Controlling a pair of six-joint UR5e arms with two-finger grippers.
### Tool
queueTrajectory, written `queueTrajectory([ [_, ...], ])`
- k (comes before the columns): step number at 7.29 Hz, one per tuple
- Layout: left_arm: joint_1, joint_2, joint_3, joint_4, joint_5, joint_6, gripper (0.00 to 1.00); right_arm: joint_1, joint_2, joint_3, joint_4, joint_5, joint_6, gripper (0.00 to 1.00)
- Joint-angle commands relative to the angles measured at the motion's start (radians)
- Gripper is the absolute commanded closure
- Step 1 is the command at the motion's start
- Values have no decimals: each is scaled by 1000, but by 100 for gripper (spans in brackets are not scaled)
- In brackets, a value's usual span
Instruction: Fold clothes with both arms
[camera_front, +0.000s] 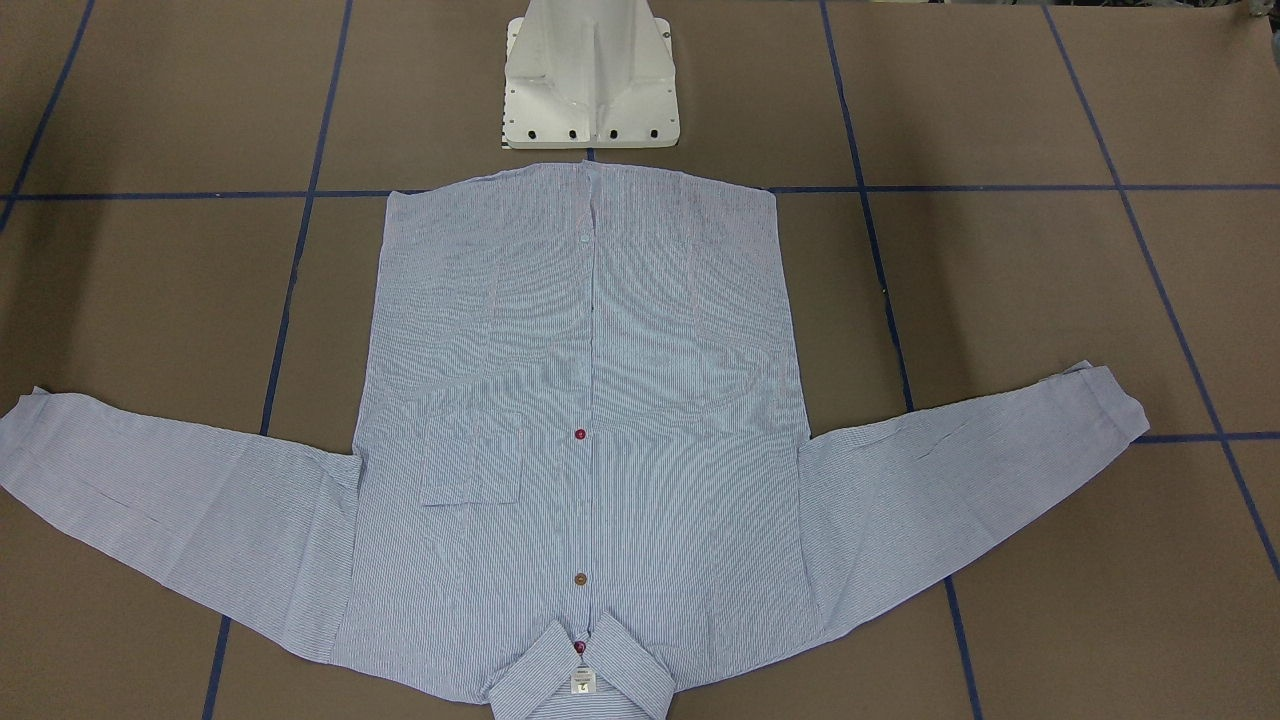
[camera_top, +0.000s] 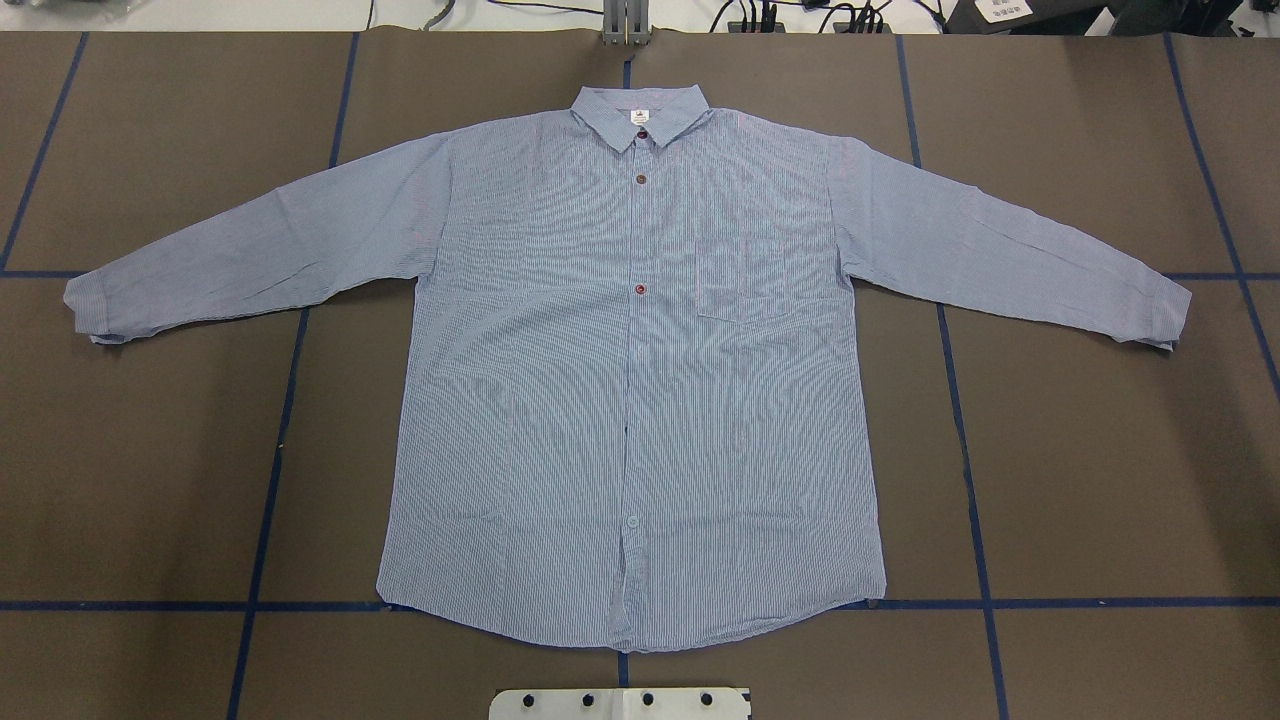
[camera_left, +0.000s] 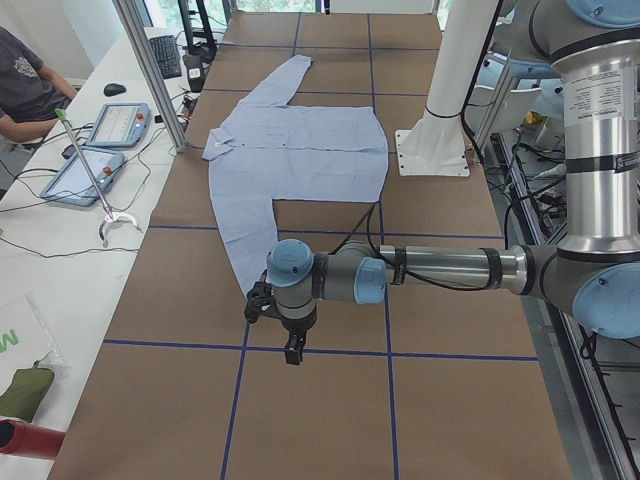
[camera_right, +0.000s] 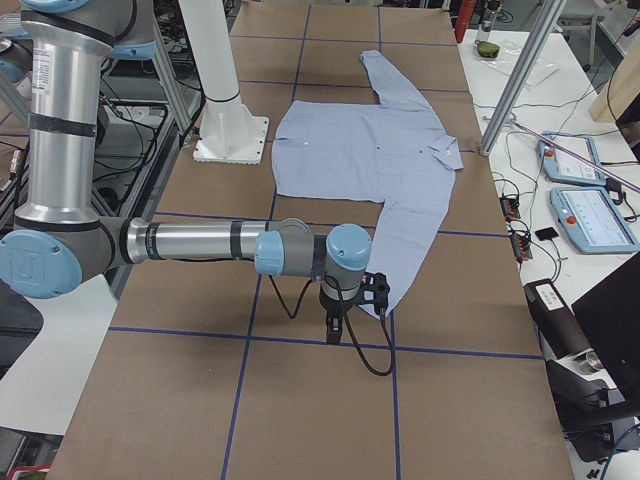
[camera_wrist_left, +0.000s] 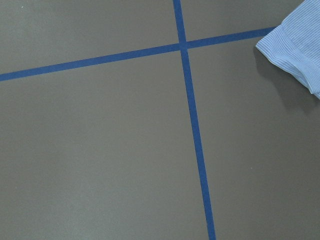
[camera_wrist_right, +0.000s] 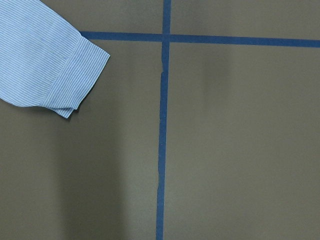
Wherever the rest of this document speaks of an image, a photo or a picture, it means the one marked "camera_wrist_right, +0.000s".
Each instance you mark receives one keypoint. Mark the light blue striped shirt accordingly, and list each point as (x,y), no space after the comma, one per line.
(45,61)

